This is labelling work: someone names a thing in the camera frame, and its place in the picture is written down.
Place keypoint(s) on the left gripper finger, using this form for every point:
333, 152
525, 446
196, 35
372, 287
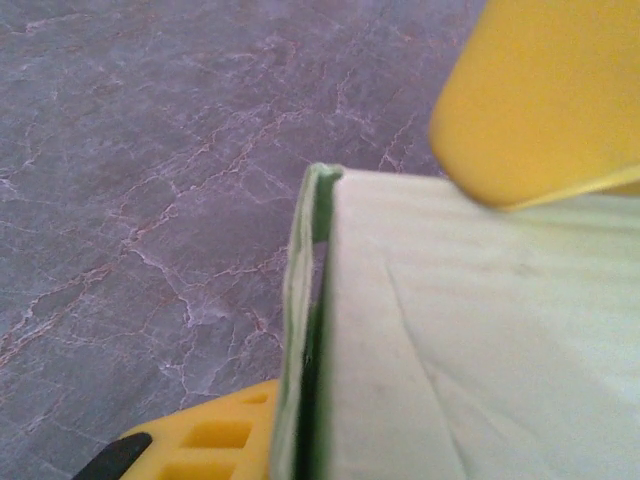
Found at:
210, 435

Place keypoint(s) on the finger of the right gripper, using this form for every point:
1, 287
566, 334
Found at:
540, 100

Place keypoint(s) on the light green paper box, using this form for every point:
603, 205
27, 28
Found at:
475, 325

